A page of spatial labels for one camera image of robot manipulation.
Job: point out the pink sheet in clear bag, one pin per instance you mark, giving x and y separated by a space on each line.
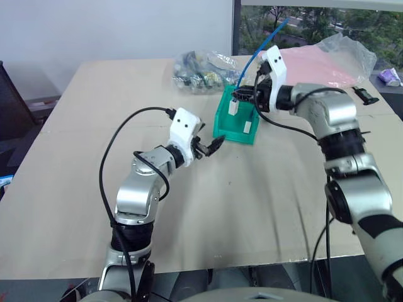
310 64

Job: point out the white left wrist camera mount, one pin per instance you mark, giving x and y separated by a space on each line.
183 124

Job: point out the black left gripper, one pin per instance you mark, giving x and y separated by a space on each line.
197 147

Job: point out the grey robot torso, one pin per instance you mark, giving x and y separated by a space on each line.
252 295

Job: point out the dark window frame post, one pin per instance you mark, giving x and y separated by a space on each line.
236 28

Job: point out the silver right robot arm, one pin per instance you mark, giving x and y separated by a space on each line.
349 176

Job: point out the small white coupler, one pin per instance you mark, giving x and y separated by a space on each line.
247 127

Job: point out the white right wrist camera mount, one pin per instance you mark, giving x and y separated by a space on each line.
276 74

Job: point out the green plastic bin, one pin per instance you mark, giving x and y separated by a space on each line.
234 126

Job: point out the blue white box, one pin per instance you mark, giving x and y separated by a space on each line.
4 182

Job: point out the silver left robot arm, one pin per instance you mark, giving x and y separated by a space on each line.
135 192

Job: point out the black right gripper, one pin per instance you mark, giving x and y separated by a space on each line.
264 94

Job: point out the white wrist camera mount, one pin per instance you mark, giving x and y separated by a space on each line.
183 124
276 74

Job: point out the small black clip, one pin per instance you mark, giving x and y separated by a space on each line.
365 94

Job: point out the black chair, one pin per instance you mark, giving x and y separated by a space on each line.
12 104

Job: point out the purple white packet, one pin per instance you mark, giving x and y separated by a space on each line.
391 77

